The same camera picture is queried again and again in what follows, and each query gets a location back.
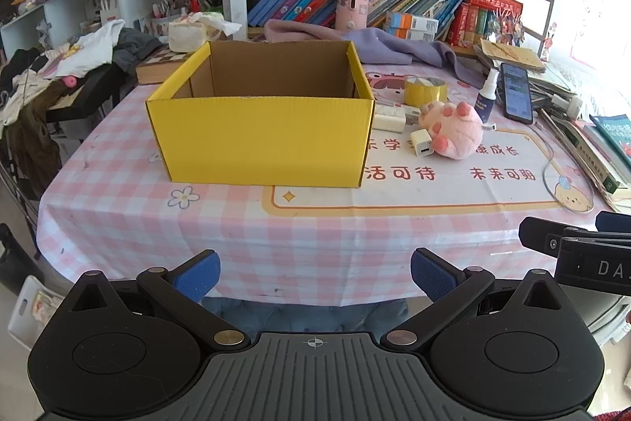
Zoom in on cream garment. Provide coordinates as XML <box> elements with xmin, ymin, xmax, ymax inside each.
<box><xmin>0</xmin><ymin>68</ymin><xmax>60</xmax><ymax>126</ymax></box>

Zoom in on pink plush toy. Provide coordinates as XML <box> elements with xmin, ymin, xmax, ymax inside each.
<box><xmin>418</xmin><ymin>100</ymin><xmax>485</xmax><ymax>160</ymax></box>

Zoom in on white plastic carrier bag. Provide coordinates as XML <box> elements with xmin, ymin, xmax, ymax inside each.
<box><xmin>7</xmin><ymin>275</ymin><xmax>65</xmax><ymax>353</ymax></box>

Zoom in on black smartphone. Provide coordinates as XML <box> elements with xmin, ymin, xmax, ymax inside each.
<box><xmin>499</xmin><ymin>62</ymin><xmax>534</xmax><ymax>125</ymax></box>

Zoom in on brown garment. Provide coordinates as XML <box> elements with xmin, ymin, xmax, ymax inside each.
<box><xmin>2</xmin><ymin>78</ymin><xmax>67</xmax><ymax>200</ymax></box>

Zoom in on wooden chessboard box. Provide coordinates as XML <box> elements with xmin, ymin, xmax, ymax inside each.
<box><xmin>135</xmin><ymin>46</ymin><xmax>198</xmax><ymax>85</ymax></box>

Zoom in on black side desk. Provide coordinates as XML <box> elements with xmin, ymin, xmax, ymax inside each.
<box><xmin>47</xmin><ymin>66</ymin><xmax>134</xmax><ymax>123</ymax></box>

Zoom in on white t-shirt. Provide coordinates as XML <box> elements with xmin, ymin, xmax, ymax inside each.
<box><xmin>42</xmin><ymin>19</ymin><xmax>126</xmax><ymax>79</ymax></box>

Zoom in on pink wall poster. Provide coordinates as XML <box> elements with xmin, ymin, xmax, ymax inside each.
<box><xmin>569</xmin><ymin>0</ymin><xmax>631</xmax><ymax>71</ymax></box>

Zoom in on white pen holder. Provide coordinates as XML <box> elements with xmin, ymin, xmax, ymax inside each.
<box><xmin>150</xmin><ymin>0</ymin><xmax>188</xmax><ymax>34</ymax></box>

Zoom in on yellow tape roll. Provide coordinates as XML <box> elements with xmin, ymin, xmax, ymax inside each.
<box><xmin>404</xmin><ymin>76</ymin><xmax>448</xmax><ymax>109</ymax></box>

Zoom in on cream tissue pack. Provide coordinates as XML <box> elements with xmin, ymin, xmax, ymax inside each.
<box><xmin>168</xmin><ymin>11</ymin><xmax>242</xmax><ymax>53</ymax></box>

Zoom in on yellow cardboard box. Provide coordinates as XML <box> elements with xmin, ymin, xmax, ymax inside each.
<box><xmin>145</xmin><ymin>40</ymin><xmax>376</xmax><ymax>188</ymax></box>

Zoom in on cream rectangular block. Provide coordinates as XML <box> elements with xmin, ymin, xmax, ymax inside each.
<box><xmin>373</xmin><ymin>103</ymin><xmax>407</xmax><ymax>133</ymax></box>

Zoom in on cartoon printed desk mat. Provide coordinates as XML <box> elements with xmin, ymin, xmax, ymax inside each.
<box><xmin>261</xmin><ymin>66</ymin><xmax>607</xmax><ymax>217</ymax></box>

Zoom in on blue orange small boxes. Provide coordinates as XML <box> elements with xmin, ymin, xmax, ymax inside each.
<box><xmin>385</xmin><ymin>11</ymin><xmax>439</xmax><ymax>42</ymax></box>

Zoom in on green book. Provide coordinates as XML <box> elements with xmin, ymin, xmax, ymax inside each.
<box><xmin>589</xmin><ymin>114</ymin><xmax>631</xmax><ymax>160</ymax></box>

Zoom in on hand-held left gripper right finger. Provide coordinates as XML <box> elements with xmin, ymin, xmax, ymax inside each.
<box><xmin>379</xmin><ymin>247</ymin><xmax>575</xmax><ymax>349</ymax></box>

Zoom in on pile of books and papers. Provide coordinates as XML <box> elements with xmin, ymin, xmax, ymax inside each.
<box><xmin>473</xmin><ymin>39</ymin><xmax>631</xmax><ymax>215</ymax></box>

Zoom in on purple cloth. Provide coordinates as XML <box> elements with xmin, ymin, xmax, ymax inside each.
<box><xmin>263</xmin><ymin>19</ymin><xmax>494</xmax><ymax>89</ymax></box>

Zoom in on white power adapter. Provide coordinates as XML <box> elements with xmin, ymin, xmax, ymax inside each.
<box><xmin>551</xmin><ymin>93</ymin><xmax>583</xmax><ymax>118</ymax></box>

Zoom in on dark spray bottle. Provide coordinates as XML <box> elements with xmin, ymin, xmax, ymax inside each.
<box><xmin>474</xmin><ymin>68</ymin><xmax>500</xmax><ymax>123</ymax></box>

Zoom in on stack of red dictionaries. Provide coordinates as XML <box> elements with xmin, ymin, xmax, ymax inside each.
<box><xmin>446</xmin><ymin>0</ymin><xmax>523</xmax><ymax>49</ymax></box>

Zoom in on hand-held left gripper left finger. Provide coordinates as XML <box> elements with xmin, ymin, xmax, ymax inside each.
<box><xmin>62</xmin><ymin>249</ymin><xmax>250</xmax><ymax>351</ymax></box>

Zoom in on black bag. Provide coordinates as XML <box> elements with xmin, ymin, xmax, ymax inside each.
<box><xmin>0</xmin><ymin>224</ymin><xmax>30</xmax><ymax>294</ymax></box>

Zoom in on brown envelope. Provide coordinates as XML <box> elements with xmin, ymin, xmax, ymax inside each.
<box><xmin>480</xmin><ymin>39</ymin><xmax>545</xmax><ymax>71</ymax></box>

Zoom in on white charger plug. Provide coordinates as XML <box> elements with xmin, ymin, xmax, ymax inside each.
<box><xmin>411</xmin><ymin>129</ymin><xmax>435</xmax><ymax>157</ymax></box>

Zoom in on blue quilted cloth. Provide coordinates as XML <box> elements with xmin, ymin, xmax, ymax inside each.
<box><xmin>203</xmin><ymin>295</ymin><xmax>410</xmax><ymax>334</ymax></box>

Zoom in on pink cylindrical device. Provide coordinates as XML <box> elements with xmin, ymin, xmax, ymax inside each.
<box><xmin>335</xmin><ymin>0</ymin><xmax>372</xmax><ymax>32</ymax></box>

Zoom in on grey garment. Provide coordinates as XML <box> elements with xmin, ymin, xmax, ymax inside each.
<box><xmin>112</xmin><ymin>28</ymin><xmax>166</xmax><ymax>71</ymax></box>

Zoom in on white cable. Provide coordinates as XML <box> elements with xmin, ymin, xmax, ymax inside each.
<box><xmin>480</xmin><ymin>120</ymin><xmax>595</xmax><ymax>215</ymax></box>

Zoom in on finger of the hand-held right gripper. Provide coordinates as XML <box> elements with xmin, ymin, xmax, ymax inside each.
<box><xmin>519</xmin><ymin>217</ymin><xmax>631</xmax><ymax>256</ymax></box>
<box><xmin>596</xmin><ymin>211</ymin><xmax>631</xmax><ymax>235</ymax></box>

